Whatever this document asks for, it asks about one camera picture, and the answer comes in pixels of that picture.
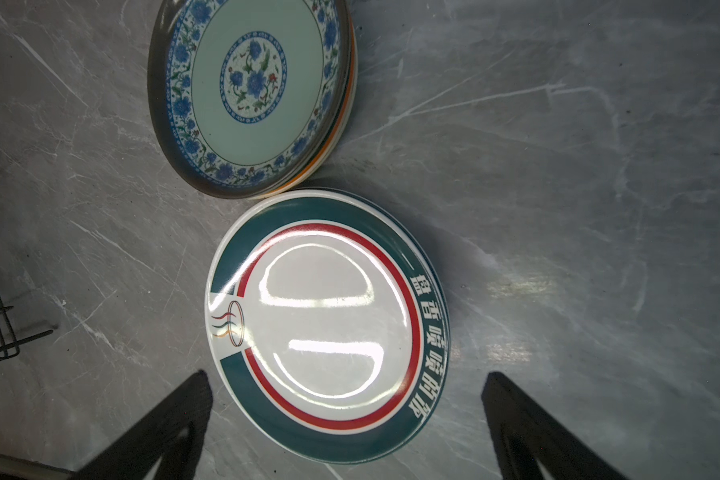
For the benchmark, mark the white patterned plate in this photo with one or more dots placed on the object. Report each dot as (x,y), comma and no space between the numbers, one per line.
(421,251)
(326,327)

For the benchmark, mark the grey green plate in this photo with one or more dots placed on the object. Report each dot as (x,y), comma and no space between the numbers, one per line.
(243,93)

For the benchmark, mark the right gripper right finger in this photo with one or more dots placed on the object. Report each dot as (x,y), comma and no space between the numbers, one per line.
(527,440)

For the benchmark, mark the orange plate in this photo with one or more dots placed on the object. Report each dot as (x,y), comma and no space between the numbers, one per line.
(338,128)

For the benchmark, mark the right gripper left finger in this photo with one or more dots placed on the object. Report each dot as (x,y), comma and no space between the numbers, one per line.
(168,440)

